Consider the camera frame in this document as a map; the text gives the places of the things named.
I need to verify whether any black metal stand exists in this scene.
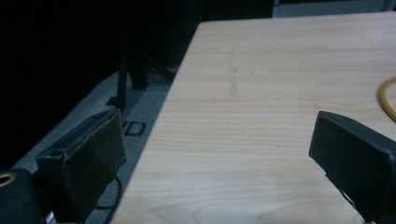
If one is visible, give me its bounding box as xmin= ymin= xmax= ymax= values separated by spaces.
xmin=106 ymin=46 xmax=177 ymax=113

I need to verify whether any yellow cable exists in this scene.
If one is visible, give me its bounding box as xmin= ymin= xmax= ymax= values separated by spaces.
xmin=376 ymin=76 xmax=396 ymax=123

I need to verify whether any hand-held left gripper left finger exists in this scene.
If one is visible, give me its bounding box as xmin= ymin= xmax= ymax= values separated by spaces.
xmin=35 ymin=108 xmax=128 ymax=223

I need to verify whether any black cable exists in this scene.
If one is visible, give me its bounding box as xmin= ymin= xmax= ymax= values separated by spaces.
xmin=95 ymin=176 xmax=123 ymax=224

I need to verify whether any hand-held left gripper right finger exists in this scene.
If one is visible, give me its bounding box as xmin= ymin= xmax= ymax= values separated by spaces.
xmin=308 ymin=110 xmax=396 ymax=224

